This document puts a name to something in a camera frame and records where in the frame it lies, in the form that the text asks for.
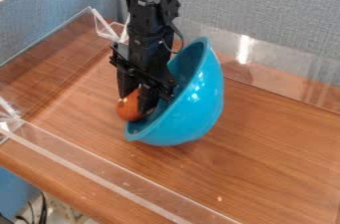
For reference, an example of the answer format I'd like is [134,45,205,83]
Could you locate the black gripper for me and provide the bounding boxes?
[110,35,176,114]

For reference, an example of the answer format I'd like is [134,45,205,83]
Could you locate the toy mushroom brown cap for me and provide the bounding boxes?
[116,89,154,121]

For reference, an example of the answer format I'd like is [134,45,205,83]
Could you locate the blue plastic bowl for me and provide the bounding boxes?
[125,37,224,146]

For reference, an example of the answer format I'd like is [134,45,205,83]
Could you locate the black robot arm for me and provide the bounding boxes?
[110,0,181,114]

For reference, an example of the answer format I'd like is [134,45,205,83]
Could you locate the clear acrylic left barrier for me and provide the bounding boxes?
[0,6,92,67]

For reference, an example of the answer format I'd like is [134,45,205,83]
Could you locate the clear acrylic barrier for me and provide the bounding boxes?
[0,6,92,67]
[0,97,240,224]
[90,4,340,114]

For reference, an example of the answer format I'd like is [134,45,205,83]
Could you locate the clear acrylic front barrier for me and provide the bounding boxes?
[0,97,240,224]

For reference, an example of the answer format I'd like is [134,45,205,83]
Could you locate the clear acrylic back barrier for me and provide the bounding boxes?
[90,4,340,114]

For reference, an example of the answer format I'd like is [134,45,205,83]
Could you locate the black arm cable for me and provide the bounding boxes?
[161,23,185,55]

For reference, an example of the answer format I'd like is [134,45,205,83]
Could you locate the black floor cables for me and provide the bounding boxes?
[0,191,49,224]

